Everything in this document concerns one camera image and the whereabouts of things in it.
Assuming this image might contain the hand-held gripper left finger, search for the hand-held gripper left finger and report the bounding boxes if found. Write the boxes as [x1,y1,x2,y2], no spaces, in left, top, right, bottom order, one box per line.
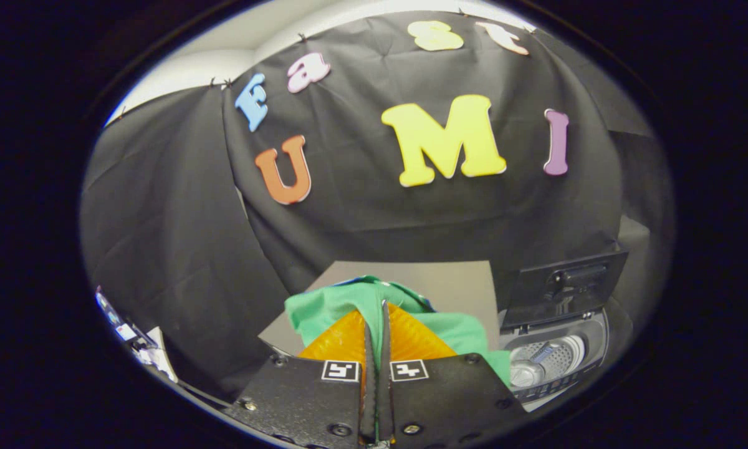
[224,302,378,447]

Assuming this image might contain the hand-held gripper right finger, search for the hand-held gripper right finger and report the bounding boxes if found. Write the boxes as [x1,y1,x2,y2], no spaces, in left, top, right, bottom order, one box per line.
[377,299,530,447]

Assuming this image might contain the green shirt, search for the green shirt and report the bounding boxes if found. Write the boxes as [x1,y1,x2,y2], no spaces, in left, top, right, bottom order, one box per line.
[285,276,512,387]

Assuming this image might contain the grey washing machine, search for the grey washing machine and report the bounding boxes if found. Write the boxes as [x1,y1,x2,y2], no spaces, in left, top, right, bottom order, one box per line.
[499,306,611,403]

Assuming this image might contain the dark washing machine lid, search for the dark washing machine lid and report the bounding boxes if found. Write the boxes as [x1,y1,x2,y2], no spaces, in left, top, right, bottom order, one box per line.
[502,251,628,329]

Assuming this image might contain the cluttered items at room edge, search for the cluttered items at room edge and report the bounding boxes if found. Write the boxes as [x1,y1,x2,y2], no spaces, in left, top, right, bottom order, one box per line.
[95,287,178,382]

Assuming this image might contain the beige cabinet with dark frame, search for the beige cabinet with dark frame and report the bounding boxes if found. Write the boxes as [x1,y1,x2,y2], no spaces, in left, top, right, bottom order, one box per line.
[259,261,501,357]

